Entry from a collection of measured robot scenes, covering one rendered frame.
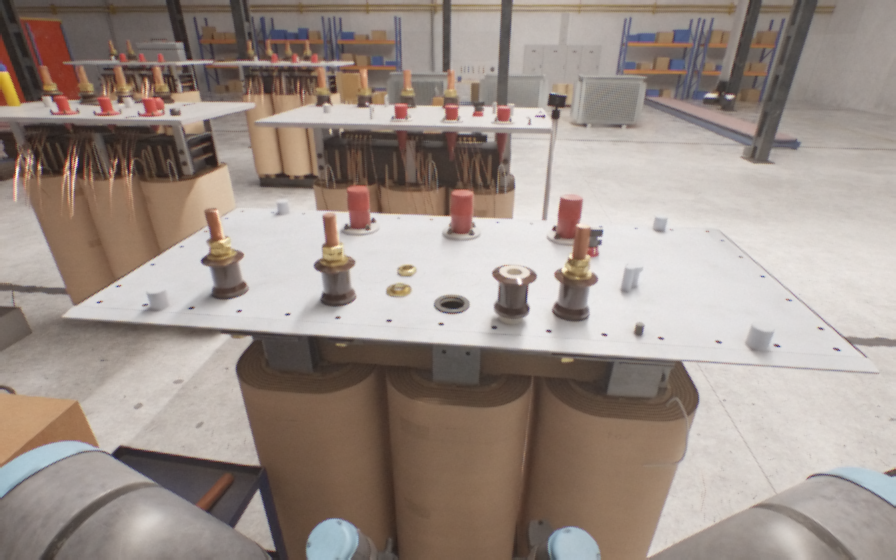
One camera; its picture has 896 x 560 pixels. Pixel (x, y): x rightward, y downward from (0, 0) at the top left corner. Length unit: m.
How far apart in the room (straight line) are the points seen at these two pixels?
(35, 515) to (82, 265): 3.54
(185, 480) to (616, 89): 12.78
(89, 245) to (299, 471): 2.79
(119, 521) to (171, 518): 0.04
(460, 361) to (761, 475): 2.06
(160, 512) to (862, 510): 0.58
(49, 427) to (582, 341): 1.51
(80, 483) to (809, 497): 0.62
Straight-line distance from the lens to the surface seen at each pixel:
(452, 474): 1.40
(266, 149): 7.20
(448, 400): 1.24
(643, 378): 1.24
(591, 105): 13.18
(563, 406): 1.27
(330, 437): 1.40
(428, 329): 0.97
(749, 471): 2.92
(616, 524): 1.57
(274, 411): 1.39
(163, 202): 3.36
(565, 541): 1.00
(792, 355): 1.13
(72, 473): 0.54
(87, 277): 4.05
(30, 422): 1.84
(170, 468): 1.53
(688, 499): 2.65
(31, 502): 0.54
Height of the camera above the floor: 1.90
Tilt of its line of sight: 27 degrees down
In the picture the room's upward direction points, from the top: straight up
